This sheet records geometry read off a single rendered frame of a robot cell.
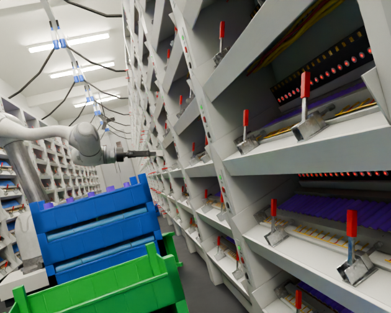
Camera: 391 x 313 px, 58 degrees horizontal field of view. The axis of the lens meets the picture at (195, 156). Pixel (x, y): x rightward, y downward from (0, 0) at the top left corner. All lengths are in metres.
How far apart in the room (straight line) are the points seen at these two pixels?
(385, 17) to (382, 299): 0.30
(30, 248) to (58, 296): 1.02
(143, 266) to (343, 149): 0.57
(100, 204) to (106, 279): 0.21
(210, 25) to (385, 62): 0.69
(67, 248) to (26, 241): 0.90
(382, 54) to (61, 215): 0.81
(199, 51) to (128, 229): 0.50
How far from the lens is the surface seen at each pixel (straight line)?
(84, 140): 1.65
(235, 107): 0.93
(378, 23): 0.34
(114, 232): 0.98
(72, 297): 0.86
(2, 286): 1.79
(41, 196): 2.08
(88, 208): 0.97
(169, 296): 0.68
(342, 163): 0.44
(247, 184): 0.92
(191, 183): 1.60
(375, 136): 0.37
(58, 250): 0.98
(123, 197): 0.97
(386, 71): 0.34
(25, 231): 1.87
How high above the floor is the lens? 0.55
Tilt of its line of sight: 1 degrees up
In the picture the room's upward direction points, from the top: 15 degrees counter-clockwise
